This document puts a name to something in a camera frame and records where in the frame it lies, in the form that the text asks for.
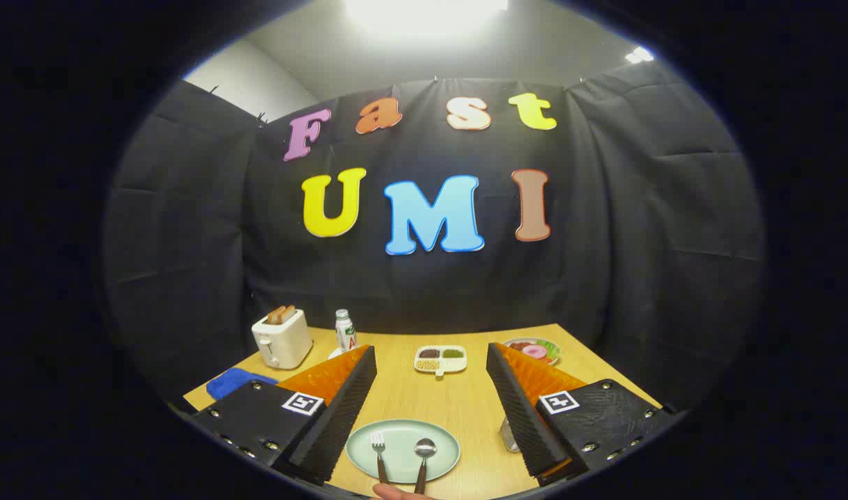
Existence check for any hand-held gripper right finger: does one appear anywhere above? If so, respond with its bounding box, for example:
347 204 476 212
486 342 674 487

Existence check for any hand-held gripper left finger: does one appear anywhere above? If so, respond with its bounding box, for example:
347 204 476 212
191 344 378 485

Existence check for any fork with wooden handle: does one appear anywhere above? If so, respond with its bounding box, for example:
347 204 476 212
369 431 391 485

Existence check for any spoon with wooden handle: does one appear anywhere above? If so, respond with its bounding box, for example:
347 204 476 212
413 437 438 495

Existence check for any metal drain basket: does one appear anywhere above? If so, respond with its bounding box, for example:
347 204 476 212
500 417 523 454

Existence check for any mint green plate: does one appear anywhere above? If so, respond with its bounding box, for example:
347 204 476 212
345 419 461 485

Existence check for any white round food plate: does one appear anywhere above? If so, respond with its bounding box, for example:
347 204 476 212
501 337 562 367

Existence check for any white drink bottle green label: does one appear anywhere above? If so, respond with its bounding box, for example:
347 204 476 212
335 309 357 353

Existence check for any white toaster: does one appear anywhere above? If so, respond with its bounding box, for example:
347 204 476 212
251 309 314 369

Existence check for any white divided dish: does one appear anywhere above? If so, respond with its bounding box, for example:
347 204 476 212
414 345 468 378

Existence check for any blue cloth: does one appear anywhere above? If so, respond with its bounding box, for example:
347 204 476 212
206 367 278 401

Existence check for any black backdrop cloth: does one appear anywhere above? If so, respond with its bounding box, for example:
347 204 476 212
104 76 765 417

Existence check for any ceiling light panel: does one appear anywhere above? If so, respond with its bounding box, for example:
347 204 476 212
344 0 511 35

